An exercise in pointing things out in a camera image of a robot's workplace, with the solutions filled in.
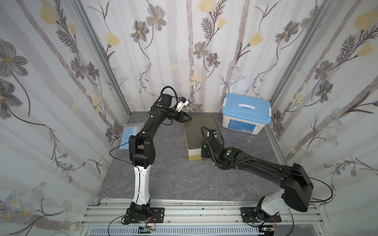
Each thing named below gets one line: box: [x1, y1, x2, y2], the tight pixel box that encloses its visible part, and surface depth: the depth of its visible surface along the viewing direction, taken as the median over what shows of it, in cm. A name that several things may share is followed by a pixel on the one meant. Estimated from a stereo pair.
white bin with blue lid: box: [221, 93, 273, 136], surface depth 103 cm
